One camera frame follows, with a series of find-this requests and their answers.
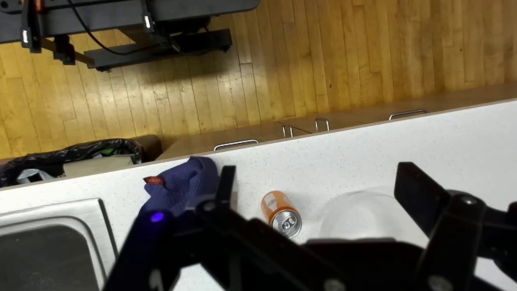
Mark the orange soda can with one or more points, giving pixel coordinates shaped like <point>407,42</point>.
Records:
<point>282,214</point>

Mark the black trash bag bin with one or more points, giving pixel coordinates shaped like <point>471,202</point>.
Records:
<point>138,150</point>

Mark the translucent white plastic bowl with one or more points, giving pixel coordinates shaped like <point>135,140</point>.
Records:
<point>365,216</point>

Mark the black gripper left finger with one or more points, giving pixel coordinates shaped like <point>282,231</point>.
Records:
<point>239,255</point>

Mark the stainless steel double sink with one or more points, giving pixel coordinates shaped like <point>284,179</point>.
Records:
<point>58,248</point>

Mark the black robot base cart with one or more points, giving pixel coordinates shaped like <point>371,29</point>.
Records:
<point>108,35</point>

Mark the dark blue waffle towel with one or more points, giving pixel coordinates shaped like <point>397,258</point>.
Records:
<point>182,189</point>

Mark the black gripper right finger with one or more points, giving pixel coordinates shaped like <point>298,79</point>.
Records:
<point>462,229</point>

